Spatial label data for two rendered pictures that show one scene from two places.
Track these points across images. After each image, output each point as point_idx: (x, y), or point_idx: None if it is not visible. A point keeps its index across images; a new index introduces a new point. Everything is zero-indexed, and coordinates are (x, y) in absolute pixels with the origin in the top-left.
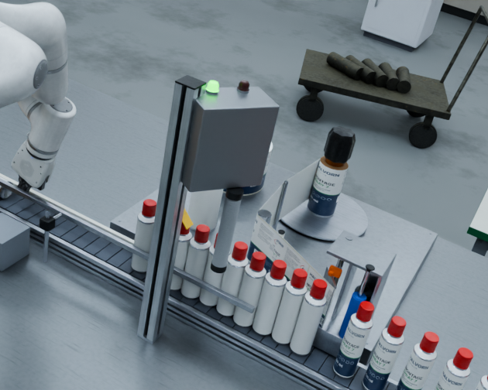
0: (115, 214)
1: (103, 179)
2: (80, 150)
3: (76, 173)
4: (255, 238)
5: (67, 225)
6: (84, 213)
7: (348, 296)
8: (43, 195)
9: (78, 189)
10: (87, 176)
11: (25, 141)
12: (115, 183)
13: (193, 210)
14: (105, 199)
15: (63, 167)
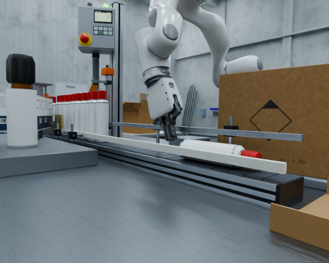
0: (74, 171)
1: (37, 194)
2: None
3: (71, 201)
4: (39, 111)
5: (136, 150)
6: (105, 174)
7: (0, 135)
8: (151, 142)
9: (90, 187)
10: (57, 197)
11: (171, 78)
12: (28, 189)
13: (37, 127)
14: (67, 179)
15: (82, 209)
